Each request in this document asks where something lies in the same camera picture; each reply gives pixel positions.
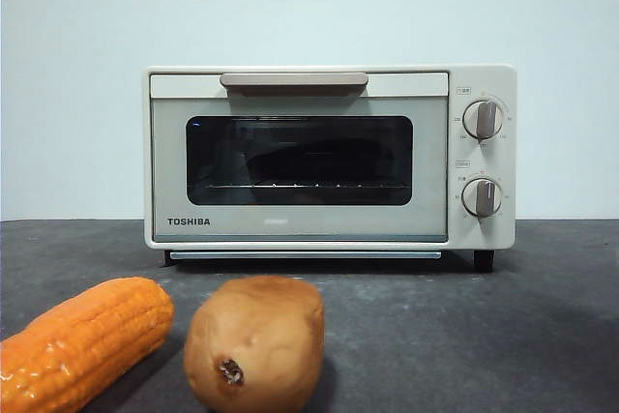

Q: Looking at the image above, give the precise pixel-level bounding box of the dark purple eggplant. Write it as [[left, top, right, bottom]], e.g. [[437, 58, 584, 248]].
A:
[[249, 139, 394, 178]]

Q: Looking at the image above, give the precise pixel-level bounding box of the glass oven door with handle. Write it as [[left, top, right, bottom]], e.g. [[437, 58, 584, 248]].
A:
[[148, 72, 450, 244]]

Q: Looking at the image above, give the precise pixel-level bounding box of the cream Toshiba toaster oven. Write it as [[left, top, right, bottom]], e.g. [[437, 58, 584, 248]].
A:
[[143, 63, 517, 273]]

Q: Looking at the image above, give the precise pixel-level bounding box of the silver crumb tray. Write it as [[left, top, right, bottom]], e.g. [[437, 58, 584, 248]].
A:
[[167, 251, 443, 260]]

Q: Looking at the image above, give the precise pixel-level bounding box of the brown potato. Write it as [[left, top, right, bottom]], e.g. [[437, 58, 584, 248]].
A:
[[183, 275, 325, 413]]

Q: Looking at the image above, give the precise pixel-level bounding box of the cream timer knob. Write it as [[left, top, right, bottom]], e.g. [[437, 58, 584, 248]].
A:
[[460, 177, 503, 219]]

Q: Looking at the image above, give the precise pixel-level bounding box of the cream temperature knob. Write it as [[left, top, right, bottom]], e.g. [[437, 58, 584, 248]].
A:
[[462, 99, 504, 139]]

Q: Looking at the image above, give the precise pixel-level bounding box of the orange corn cob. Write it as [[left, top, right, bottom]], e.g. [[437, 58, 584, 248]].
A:
[[0, 276, 175, 413]]

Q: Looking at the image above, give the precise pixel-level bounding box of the metal wire oven rack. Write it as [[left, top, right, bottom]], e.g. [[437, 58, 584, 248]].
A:
[[205, 182, 406, 191]]

